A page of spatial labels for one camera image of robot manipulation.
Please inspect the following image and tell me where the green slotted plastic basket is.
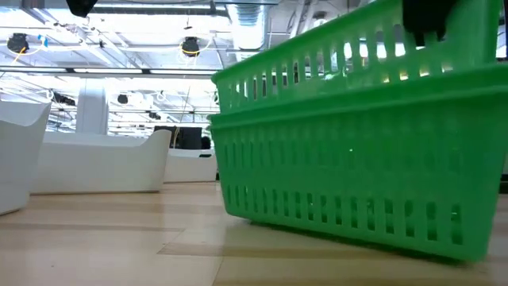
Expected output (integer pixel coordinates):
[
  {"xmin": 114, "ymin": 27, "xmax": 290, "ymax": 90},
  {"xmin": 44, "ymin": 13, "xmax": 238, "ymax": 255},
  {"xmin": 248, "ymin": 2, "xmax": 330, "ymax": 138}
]
[
  {"xmin": 210, "ymin": 0, "xmax": 508, "ymax": 116},
  {"xmin": 206, "ymin": 65, "xmax": 508, "ymax": 263}
]

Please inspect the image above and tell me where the black ceiling cable reel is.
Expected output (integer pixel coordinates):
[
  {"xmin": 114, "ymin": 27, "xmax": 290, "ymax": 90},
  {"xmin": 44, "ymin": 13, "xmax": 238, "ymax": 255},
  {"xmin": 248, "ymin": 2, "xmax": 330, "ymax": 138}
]
[
  {"xmin": 181, "ymin": 36, "xmax": 201, "ymax": 57},
  {"xmin": 6, "ymin": 32, "xmax": 30, "ymax": 54}
]

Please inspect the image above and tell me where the large ribbed ceiling duct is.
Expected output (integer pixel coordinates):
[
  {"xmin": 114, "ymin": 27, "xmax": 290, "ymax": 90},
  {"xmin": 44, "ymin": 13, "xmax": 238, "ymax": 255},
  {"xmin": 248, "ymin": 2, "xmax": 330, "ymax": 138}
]
[{"xmin": 226, "ymin": 0, "xmax": 275, "ymax": 71}]

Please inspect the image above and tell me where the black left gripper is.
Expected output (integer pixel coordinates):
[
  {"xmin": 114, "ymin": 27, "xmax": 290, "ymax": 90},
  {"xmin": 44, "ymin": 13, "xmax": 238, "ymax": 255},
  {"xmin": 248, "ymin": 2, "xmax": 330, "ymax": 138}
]
[{"xmin": 64, "ymin": 0, "xmax": 99, "ymax": 19}]

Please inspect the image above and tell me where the white room pillar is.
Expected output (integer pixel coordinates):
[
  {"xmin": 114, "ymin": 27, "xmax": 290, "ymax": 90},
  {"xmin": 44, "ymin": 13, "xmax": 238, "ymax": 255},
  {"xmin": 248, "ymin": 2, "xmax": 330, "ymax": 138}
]
[{"xmin": 75, "ymin": 77, "xmax": 111, "ymax": 135}]

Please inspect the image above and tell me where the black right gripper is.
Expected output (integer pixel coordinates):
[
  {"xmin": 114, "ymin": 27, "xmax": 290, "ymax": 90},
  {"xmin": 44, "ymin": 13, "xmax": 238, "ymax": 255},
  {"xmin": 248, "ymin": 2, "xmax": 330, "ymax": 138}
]
[{"xmin": 402, "ymin": 0, "xmax": 458, "ymax": 48}]

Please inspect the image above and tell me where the long ceiling light strip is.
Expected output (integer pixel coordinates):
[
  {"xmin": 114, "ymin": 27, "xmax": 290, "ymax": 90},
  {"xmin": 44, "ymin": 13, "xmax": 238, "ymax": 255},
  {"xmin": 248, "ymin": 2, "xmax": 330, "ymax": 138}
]
[{"xmin": 0, "ymin": 65, "xmax": 219, "ymax": 77}]

